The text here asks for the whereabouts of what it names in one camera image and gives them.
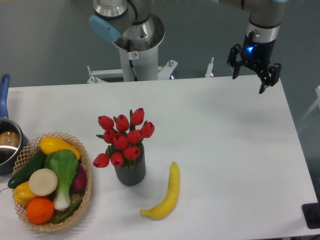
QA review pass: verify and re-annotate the cream round bun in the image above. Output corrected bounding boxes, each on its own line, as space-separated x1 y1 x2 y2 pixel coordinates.
28 168 58 197

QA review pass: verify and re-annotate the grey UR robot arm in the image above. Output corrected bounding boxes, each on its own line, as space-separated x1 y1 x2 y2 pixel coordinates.
89 0 287 94

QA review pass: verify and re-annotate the red tulip bouquet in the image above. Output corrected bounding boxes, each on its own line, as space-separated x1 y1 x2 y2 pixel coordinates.
93 107 155 168

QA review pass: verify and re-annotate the yellow banana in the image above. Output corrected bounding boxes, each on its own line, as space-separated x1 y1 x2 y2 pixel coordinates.
139 161 180 221

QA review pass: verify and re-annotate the green cucumber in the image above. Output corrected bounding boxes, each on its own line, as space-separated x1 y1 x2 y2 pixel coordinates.
7 150 47 189

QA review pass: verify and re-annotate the purple red onion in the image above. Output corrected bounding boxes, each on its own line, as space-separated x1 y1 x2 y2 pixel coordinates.
71 164 87 191

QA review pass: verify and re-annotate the orange fruit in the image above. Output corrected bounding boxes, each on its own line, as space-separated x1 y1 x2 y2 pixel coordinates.
26 197 55 224

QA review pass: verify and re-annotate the dark grey ribbed vase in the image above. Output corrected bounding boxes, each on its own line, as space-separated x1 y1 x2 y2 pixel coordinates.
114 150 146 186

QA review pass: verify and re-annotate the yellow squash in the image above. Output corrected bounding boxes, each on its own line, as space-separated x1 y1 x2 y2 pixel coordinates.
39 136 81 160

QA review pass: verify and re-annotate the white frame at right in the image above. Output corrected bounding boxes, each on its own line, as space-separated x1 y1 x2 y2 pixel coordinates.
299 85 320 125

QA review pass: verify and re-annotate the black device at edge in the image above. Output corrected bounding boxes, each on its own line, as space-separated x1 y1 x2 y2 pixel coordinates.
301 202 320 229

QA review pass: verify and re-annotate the yellow bell pepper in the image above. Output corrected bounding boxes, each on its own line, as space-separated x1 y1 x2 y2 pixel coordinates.
12 181 38 206

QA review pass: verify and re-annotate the green bean pod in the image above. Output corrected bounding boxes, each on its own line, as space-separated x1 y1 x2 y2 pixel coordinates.
53 198 83 225

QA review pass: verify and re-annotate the blue handled saucepan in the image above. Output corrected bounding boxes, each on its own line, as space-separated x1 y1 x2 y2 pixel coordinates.
0 74 29 176

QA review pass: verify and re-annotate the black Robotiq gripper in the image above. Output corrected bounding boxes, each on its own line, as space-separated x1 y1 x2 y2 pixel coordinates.
227 32 282 94

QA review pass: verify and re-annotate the green bok choy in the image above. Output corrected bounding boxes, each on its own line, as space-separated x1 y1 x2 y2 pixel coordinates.
44 149 78 211

